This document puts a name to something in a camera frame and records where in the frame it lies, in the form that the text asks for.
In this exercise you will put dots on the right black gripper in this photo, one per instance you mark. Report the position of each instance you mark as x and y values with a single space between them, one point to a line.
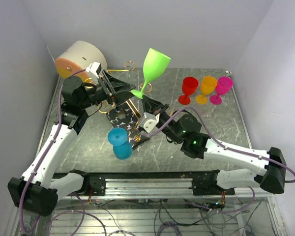
150 105

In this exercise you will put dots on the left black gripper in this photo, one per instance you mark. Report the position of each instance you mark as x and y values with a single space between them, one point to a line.
119 89

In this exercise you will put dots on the green plastic wine glass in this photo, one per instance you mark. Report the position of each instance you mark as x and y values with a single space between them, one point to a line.
153 67

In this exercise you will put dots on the red plastic wine glass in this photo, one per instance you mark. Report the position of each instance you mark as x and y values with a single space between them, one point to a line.
189 86

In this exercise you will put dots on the orange plastic wine glass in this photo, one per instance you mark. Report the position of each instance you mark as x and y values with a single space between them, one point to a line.
208 85

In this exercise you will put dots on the magenta plastic wine glass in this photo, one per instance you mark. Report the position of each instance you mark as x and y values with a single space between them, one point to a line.
224 84

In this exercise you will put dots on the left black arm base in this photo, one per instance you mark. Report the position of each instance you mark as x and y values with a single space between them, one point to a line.
92 183

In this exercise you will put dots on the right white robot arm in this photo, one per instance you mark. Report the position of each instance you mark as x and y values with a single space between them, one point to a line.
262 168

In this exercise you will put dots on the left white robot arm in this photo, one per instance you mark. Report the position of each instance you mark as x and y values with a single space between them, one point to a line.
35 190

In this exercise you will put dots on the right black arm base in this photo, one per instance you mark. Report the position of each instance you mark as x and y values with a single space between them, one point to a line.
204 183

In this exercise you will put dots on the blue plastic wine glass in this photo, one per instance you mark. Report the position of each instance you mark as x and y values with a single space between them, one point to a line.
118 138

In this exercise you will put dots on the round beige drawer cabinet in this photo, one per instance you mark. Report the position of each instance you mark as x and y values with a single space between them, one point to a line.
77 57

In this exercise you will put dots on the gold wire wine glass rack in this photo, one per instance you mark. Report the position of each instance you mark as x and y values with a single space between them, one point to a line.
124 114

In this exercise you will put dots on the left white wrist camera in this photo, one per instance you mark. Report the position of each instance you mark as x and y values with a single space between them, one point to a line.
93 71

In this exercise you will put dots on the aluminium rail frame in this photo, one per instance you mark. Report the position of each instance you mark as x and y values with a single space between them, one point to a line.
158 207

